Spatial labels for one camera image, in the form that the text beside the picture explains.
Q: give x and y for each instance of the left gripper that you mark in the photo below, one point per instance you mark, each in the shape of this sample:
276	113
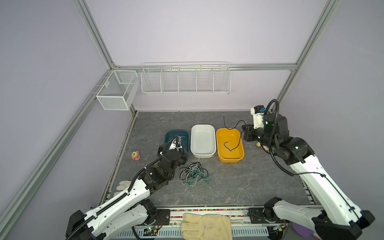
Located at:
162	150

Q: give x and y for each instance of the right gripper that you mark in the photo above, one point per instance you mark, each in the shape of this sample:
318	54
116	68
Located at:
249	132

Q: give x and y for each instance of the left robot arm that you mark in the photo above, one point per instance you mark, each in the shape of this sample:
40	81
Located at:
132	206

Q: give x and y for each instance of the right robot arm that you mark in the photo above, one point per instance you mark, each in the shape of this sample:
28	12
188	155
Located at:
339	218

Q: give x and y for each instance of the yellow plastic bin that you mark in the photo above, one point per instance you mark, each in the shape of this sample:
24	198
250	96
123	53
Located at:
230	145

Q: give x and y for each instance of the teal plastic bin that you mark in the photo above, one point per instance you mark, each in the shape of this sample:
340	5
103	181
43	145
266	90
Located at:
184	138

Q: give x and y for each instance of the pink toy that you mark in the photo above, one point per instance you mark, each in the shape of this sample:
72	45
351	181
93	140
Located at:
135	155

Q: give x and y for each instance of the white plastic bin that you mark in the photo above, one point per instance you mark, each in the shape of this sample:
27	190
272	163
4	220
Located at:
203	141

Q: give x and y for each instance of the white knit glove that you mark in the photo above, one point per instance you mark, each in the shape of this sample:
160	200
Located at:
122	186

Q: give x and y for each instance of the beige leather glove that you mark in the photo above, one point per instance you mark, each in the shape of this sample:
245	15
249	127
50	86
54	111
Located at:
206	227

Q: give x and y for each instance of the small white mesh basket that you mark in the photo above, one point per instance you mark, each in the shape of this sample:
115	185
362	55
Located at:
119	90

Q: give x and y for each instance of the purple brush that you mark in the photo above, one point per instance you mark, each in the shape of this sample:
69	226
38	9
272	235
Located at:
304	232

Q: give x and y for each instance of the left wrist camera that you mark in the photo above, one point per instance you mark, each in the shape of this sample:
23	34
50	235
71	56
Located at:
176	143

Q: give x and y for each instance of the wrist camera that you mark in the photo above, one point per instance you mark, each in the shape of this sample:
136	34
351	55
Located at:
258	114
176	143

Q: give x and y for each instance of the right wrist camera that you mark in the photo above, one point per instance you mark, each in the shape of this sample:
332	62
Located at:
258	114

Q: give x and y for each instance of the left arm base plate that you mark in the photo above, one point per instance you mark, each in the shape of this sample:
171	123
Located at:
160	217

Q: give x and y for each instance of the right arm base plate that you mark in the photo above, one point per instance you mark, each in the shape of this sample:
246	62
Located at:
263	216

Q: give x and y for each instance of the long white wire basket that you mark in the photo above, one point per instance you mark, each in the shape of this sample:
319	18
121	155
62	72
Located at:
186	78

